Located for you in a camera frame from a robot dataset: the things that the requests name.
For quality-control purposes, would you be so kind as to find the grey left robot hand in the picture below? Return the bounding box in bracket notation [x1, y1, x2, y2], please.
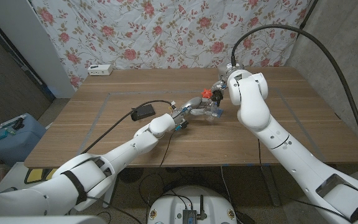
[170, 96, 219, 125]

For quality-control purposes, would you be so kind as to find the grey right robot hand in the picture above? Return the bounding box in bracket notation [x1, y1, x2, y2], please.
[210, 63, 244, 94]

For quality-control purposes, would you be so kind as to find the clear spray bottle black cap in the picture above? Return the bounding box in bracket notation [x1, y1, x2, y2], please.
[204, 89, 224, 121]

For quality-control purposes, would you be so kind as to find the black card holder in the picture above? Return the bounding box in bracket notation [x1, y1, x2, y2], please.
[131, 103, 157, 122]

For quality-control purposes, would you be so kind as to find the grey tape outline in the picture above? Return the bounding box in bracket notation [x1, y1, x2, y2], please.
[73, 88, 328, 163]

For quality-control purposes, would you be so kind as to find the floral backdrop cloth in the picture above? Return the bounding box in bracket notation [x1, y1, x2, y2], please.
[29, 0, 312, 90]

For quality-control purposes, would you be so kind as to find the black round fan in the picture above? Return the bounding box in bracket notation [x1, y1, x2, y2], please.
[118, 167, 144, 184]

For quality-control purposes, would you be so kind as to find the white power strip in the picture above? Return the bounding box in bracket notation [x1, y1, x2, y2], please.
[87, 63, 114, 77]

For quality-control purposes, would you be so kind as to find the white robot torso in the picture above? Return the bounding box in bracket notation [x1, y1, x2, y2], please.
[147, 185, 238, 224]

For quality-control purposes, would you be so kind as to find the grey table leg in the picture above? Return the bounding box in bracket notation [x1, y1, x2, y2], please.
[259, 164, 282, 208]

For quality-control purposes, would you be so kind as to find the yellow black floor mat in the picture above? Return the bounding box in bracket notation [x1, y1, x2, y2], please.
[24, 167, 60, 185]

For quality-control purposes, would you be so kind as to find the black clip tool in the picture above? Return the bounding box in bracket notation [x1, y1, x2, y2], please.
[12, 117, 25, 131]

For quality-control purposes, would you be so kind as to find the white flat tool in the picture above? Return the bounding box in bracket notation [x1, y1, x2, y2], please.
[0, 114, 27, 129]

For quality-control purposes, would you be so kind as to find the blue storage case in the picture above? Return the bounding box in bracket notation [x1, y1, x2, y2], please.
[0, 113, 47, 167]

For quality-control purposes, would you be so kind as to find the teal hand tool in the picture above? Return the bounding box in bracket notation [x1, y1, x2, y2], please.
[0, 129, 17, 142]

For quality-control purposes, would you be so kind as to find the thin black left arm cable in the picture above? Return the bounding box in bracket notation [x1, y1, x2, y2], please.
[147, 130, 176, 224]

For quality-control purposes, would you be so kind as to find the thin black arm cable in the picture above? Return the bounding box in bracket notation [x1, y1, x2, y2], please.
[257, 138, 352, 220]
[147, 130, 176, 224]

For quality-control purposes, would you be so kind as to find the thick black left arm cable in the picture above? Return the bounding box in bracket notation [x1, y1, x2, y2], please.
[81, 99, 173, 155]

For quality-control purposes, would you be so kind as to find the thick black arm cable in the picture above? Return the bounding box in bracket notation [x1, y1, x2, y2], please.
[81, 99, 173, 155]
[230, 24, 358, 177]

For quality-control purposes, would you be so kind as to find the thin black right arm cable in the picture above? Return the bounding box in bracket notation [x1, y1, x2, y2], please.
[257, 138, 352, 220]

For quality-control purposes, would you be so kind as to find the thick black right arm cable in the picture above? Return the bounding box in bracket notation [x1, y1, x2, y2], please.
[230, 24, 358, 177]

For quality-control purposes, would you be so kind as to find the white wall panel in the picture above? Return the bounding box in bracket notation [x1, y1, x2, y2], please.
[0, 0, 76, 99]

